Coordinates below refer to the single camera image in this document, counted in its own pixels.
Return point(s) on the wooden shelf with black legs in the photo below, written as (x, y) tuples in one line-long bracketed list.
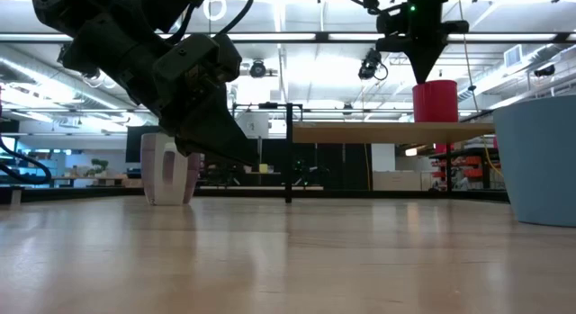
[(382, 131)]

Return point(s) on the black metal table frame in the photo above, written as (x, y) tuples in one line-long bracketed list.
[(360, 194)]

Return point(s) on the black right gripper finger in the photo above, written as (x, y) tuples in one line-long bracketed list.
[(424, 64)]

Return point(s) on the white cabinet box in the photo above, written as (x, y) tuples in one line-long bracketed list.
[(252, 125)]

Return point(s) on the blue cup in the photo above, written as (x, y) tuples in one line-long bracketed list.
[(540, 161)]

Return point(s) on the black monitor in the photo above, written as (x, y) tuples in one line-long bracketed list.
[(132, 143)]

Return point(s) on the black ceiling spotlight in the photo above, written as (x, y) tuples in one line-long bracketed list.
[(258, 69), (370, 64), (544, 71)]

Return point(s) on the white air vent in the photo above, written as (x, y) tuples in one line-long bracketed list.
[(513, 56)]

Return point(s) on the rack with orange bins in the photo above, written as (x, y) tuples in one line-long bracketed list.
[(468, 167)]

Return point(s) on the white and purple mug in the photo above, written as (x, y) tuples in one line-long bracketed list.
[(155, 179)]

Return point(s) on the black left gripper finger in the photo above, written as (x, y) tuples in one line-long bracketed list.
[(216, 152), (216, 120)]

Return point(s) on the potted plant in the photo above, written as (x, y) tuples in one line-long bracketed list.
[(98, 166)]

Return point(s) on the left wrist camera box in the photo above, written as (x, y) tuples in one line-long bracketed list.
[(198, 57)]

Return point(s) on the small yellow cup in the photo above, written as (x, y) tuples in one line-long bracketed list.
[(263, 168)]

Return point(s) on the red mug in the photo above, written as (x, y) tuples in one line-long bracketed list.
[(436, 102)]

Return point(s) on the black beam with strip lights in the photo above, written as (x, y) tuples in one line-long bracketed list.
[(321, 36)]

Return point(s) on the cardboard boxes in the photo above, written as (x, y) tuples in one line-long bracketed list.
[(400, 181)]

